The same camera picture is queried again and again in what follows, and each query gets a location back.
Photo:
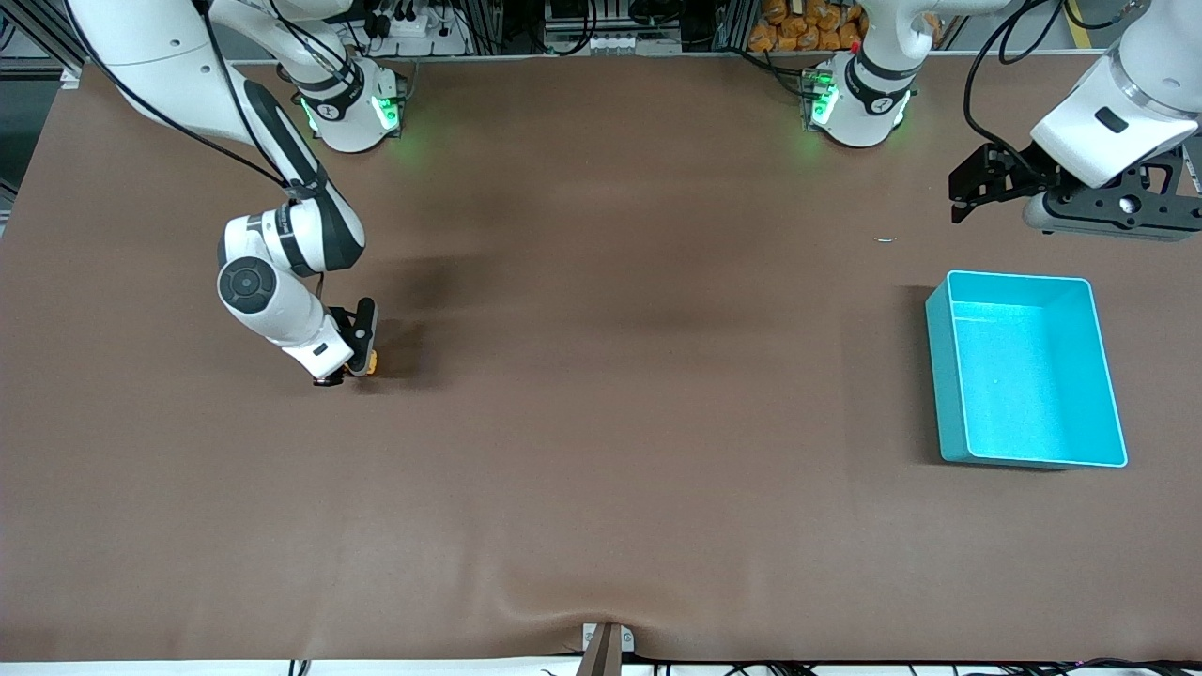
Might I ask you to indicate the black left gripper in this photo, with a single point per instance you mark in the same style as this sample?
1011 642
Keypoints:
1007 172

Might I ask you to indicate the yellow beetle toy car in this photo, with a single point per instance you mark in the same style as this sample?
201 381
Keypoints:
366 361

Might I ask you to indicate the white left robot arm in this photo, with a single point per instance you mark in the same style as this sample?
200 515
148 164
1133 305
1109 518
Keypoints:
859 113

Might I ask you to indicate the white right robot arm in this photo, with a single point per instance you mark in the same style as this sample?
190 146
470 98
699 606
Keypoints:
272 310

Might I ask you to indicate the teal plastic bin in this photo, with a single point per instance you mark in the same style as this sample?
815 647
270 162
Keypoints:
1024 385

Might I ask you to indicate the orange snack bags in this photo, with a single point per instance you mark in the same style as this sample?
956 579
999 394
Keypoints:
808 23

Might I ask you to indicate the brown table mat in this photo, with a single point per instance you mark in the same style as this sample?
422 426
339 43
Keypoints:
601 422

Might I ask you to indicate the white power strip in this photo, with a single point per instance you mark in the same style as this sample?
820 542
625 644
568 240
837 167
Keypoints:
413 28

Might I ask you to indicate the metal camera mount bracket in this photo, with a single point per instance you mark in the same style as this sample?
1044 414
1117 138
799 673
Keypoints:
606 648

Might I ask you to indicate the aluminium frame profile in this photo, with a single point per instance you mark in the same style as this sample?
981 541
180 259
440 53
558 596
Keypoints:
38 33

